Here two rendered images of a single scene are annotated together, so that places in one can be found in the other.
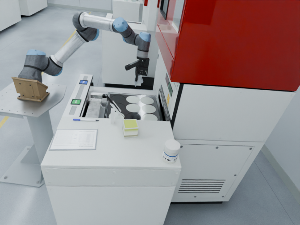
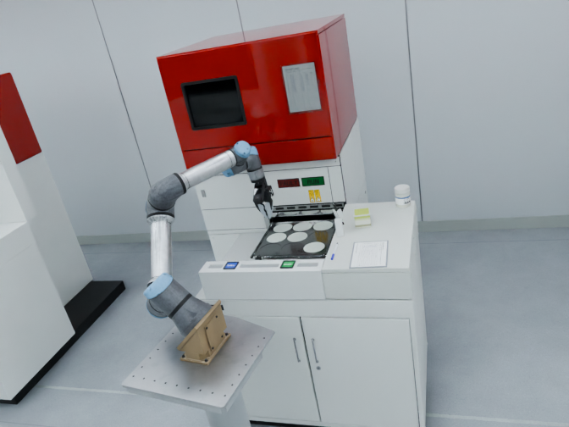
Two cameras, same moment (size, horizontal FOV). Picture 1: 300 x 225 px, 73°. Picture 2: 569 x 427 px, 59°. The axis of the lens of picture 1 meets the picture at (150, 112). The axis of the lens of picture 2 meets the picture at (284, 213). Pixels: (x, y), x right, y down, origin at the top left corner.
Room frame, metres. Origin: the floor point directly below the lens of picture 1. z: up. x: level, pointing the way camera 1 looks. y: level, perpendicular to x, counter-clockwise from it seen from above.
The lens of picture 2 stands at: (0.10, 2.05, 2.00)
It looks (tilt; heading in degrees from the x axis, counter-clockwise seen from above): 24 degrees down; 300
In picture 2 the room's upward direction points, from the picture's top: 11 degrees counter-clockwise
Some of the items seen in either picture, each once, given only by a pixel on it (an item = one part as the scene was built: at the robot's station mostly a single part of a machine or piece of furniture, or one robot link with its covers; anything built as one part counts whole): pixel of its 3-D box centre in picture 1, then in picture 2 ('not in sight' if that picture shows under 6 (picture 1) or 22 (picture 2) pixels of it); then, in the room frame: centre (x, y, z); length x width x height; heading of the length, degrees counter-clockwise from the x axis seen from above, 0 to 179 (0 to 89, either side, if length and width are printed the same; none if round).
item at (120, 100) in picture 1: (133, 108); (297, 237); (1.15, 0.12, 0.90); 0.34 x 0.34 x 0.01; 10
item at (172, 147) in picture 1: (170, 151); (402, 196); (0.68, -0.12, 1.01); 0.07 x 0.07 x 0.10
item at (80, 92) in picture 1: (80, 100); (262, 279); (1.16, 0.49, 0.89); 0.55 x 0.09 x 0.14; 10
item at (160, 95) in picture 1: (162, 109); (304, 219); (1.20, -0.09, 0.89); 0.44 x 0.02 x 0.10; 10
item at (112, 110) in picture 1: (115, 112); (339, 220); (0.89, 0.19, 1.03); 0.06 x 0.04 x 0.13; 100
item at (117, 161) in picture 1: (115, 149); (374, 245); (0.75, 0.15, 0.89); 0.62 x 0.35 x 0.14; 100
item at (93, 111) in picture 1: (93, 111); not in sight; (1.09, 0.38, 0.87); 0.36 x 0.08 x 0.03; 10
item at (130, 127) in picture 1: (130, 128); (362, 218); (0.82, 0.09, 1.00); 0.07 x 0.07 x 0.07; 19
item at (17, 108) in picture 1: (32, 103); (207, 365); (1.22, 0.89, 0.75); 0.45 x 0.44 x 0.13; 91
